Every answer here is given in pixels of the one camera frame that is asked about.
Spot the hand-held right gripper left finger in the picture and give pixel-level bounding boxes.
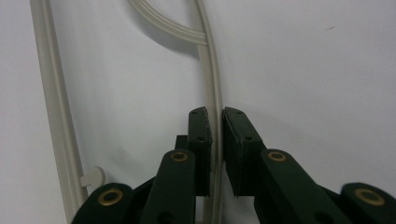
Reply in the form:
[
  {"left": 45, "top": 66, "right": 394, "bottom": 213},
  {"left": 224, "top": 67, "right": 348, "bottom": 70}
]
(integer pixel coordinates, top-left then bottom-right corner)
[{"left": 175, "top": 105, "right": 214, "bottom": 198}]

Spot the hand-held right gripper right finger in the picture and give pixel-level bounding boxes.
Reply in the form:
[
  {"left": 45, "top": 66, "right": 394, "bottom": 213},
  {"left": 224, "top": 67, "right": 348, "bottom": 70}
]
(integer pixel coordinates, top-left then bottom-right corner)
[{"left": 221, "top": 105, "right": 267, "bottom": 199}]

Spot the beige plastic clothes hanger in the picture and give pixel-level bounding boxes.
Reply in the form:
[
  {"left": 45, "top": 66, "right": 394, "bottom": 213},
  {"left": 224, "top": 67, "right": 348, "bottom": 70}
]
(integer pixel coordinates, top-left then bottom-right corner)
[{"left": 29, "top": 0, "right": 226, "bottom": 224}]

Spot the white table mat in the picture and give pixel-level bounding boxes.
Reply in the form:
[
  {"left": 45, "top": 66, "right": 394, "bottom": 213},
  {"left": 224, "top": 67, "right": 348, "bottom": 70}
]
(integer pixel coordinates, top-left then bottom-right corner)
[{"left": 0, "top": 0, "right": 396, "bottom": 224}]

